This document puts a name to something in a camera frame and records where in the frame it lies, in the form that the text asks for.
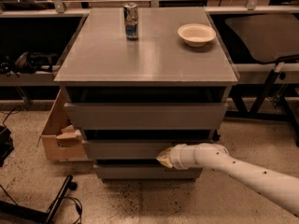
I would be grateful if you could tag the tan foam padded gripper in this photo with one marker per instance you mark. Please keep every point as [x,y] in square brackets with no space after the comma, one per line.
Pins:
[177,156]

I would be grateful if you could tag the white paper bowl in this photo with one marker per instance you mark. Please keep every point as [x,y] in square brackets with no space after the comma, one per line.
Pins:
[196,35]

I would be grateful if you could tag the black device at left edge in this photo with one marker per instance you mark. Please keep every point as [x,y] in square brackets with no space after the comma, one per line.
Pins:
[6,144]

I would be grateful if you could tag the grey drawer cabinet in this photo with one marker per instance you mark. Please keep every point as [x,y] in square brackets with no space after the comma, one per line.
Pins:
[104,67]

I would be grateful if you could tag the grey bottom drawer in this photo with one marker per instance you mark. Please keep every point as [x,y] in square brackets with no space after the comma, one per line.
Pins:
[147,172]

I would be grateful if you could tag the silver blue soda can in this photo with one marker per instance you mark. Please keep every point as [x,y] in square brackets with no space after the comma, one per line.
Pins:
[130,13]

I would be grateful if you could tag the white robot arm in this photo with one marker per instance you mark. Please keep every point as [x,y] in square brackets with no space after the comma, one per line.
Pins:
[278,188]

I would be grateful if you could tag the grey top drawer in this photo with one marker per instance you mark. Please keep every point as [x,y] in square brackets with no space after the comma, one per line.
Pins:
[146,116]

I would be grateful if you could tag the grey drawer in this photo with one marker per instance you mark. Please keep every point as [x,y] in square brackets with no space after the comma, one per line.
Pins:
[140,150]
[147,172]
[146,116]

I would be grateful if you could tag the dark office chair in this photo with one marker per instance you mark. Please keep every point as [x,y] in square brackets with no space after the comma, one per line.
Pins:
[264,50]

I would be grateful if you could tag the black headphones on shelf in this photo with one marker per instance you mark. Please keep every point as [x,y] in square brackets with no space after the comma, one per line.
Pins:
[28,63]

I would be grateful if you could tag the cardboard box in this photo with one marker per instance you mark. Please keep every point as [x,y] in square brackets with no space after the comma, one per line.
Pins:
[61,141]

